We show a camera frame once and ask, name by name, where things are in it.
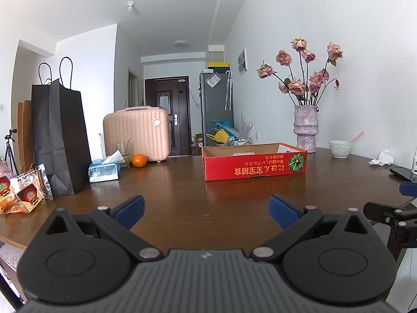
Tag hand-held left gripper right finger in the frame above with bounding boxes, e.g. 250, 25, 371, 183
250, 195, 371, 263

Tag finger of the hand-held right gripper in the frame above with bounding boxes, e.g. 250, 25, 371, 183
363, 201, 417, 226
399, 182, 417, 198

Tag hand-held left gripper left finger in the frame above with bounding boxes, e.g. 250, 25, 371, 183
45, 195, 164, 263

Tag red cardboard box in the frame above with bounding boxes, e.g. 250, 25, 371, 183
201, 142, 308, 182

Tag black phone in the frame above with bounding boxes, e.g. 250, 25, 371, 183
390, 166, 417, 182

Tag crumpled white tissue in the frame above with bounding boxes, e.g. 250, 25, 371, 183
368, 149, 394, 166

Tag blue tissue pack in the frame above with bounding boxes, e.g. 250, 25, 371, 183
88, 149, 121, 183

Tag clear drinking glass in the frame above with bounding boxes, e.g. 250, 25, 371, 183
110, 141, 134, 169

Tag pale green bowl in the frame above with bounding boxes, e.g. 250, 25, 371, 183
329, 140, 354, 159

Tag pink ribbed suitcase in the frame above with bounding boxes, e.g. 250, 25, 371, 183
103, 106, 172, 163

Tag pale purple vase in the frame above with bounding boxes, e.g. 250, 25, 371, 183
293, 105, 318, 153

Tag silver foil packet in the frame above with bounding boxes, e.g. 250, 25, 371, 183
35, 163, 54, 201

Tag black paper bag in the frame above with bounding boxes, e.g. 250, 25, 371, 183
48, 57, 92, 196
31, 62, 61, 171

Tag dried lavender bunch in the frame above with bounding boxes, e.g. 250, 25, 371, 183
239, 112, 253, 138

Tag blue and yellow clutter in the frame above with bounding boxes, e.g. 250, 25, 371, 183
208, 119, 235, 146

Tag dark brown door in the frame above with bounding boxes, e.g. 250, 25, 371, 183
145, 77, 191, 157

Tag red patterned snack box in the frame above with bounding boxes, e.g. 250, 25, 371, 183
0, 174, 15, 203
14, 184, 45, 213

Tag orange plastic snack bag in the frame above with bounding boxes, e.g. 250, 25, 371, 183
0, 198, 33, 215

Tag grey refrigerator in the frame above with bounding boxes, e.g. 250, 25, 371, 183
199, 70, 234, 147

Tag dried pink roses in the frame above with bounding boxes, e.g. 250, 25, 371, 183
256, 37, 345, 107

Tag folded clear umbrella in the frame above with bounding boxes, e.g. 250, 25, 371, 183
224, 70, 234, 112

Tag brown paper bag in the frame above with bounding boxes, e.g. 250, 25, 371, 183
16, 100, 35, 174

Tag black camera tripod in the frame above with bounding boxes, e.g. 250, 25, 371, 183
3, 128, 19, 176

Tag white wall panel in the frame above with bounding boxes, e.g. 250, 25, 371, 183
237, 47, 248, 76

